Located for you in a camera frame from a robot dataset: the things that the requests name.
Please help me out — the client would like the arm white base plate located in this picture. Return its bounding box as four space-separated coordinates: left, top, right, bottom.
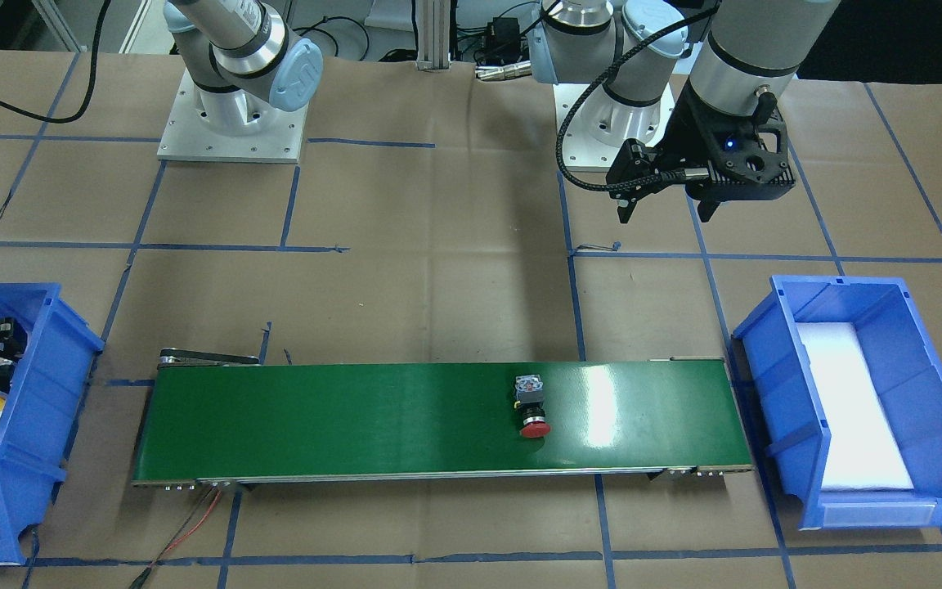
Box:
157 71 309 164
562 85 675 173

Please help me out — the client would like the aluminium frame post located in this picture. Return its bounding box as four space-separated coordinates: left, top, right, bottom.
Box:
410 0 457 71

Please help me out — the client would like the white foam pad source bin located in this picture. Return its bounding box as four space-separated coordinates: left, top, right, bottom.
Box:
796 323 913 492

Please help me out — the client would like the green conveyor belt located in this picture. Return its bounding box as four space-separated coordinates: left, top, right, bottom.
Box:
132 358 754 486

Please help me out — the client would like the blue bin destination side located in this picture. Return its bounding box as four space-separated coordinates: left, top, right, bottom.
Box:
0 283 104 565

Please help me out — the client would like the red black conveyor wire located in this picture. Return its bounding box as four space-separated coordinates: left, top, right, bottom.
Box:
129 484 227 589

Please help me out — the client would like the blue bin source side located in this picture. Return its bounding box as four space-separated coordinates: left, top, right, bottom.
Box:
733 275 942 530

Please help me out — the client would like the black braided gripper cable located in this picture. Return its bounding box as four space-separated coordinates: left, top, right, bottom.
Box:
555 0 721 194

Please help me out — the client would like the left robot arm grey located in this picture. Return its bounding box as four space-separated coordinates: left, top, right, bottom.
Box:
526 1 838 223

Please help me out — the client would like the red push button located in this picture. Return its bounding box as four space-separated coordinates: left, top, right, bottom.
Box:
514 374 552 439

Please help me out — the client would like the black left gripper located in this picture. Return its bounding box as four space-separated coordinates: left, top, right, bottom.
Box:
607 83 796 224

